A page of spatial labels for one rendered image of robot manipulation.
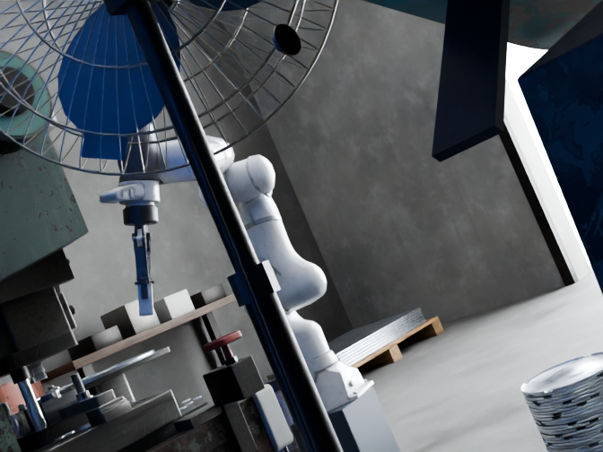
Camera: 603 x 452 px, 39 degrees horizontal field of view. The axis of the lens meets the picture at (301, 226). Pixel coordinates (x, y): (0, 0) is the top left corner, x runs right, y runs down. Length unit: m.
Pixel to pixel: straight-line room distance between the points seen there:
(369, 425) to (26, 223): 1.09
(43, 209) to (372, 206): 5.33
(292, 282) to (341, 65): 4.73
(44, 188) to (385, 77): 5.08
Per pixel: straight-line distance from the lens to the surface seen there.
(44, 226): 1.74
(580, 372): 2.57
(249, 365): 1.71
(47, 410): 1.78
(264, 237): 2.32
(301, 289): 2.26
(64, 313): 1.84
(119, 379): 1.90
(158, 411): 1.73
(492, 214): 6.36
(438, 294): 6.79
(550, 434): 2.57
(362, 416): 2.32
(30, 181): 1.76
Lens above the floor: 0.82
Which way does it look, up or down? 3 degrees up
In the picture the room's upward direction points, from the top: 23 degrees counter-clockwise
